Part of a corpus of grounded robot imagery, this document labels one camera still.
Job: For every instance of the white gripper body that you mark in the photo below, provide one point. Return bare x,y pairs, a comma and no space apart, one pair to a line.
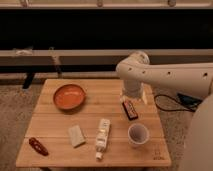
132,89

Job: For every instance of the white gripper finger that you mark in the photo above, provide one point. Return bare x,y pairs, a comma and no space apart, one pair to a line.
144,98
122,98

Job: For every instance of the white sponge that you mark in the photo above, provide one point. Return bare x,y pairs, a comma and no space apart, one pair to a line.
76,136

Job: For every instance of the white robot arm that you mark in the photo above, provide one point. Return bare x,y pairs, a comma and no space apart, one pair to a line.
192,79

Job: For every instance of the orange ceramic bowl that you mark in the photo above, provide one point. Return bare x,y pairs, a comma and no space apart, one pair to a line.
69,96

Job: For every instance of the dark chocolate bar wrapper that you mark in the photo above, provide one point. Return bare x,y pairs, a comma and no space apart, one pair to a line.
129,110

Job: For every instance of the white tube bottle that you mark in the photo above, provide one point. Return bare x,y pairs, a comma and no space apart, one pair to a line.
102,138

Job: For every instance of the dark power adapter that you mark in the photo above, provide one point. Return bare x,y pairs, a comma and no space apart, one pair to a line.
188,100

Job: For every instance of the wooden table board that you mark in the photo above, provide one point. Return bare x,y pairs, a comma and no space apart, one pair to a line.
50,125

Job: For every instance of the red chili pepper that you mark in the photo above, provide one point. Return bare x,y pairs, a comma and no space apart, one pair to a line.
38,147

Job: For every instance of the grey metal rail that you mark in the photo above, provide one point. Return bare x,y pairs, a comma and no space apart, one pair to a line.
99,57

